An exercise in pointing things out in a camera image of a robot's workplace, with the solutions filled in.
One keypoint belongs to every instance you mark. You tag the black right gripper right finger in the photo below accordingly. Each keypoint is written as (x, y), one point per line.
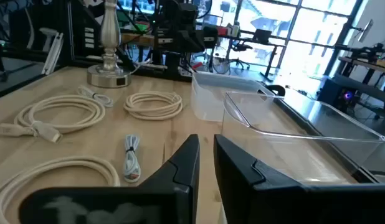
(242, 193)

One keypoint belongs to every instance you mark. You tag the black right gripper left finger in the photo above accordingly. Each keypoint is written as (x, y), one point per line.
(180, 174)

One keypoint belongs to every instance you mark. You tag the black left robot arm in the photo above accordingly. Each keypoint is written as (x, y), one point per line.
(177, 18)

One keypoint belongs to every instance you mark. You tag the clear acrylic bin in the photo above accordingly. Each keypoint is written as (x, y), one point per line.
(289, 155)

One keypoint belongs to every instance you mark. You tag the frosted plastic bin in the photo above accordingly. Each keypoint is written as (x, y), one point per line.
(208, 102)

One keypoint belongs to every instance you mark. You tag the white lamp shade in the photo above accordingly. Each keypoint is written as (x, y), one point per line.
(109, 77)

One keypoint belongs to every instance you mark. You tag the black-legged background desk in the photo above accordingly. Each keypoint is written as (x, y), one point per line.
(267, 67)

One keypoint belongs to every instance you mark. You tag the black computer tower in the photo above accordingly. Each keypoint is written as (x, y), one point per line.
(332, 90)

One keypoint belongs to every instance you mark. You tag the black office chair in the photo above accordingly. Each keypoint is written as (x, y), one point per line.
(240, 47)

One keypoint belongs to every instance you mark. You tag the black cabinet white labels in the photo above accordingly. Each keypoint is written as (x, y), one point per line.
(80, 37)

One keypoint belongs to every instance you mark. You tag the white folded plastic stand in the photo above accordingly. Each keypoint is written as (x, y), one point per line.
(54, 53)

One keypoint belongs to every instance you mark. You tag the wooden-top background desk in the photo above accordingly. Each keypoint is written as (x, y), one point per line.
(360, 62)

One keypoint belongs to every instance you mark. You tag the large window black mullions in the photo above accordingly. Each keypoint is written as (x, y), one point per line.
(304, 25)

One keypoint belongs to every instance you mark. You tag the wall-mounted monitor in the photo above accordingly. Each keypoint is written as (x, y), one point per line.
(366, 30)

